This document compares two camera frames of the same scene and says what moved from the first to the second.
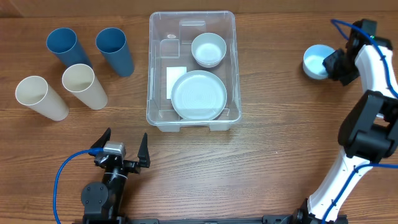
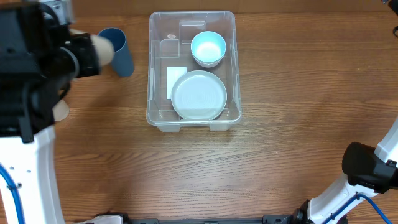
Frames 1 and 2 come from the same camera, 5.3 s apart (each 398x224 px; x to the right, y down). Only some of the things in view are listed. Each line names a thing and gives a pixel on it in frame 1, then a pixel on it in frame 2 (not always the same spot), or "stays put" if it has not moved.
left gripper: x=143 y=156 to x=82 y=45
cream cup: x=79 y=79 to x=103 y=46
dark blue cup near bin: x=112 y=42 stays put
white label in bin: x=172 y=73 stays put
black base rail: x=268 y=219 stays put
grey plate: x=198 y=96 stays put
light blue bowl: x=313 y=57 to x=208 y=46
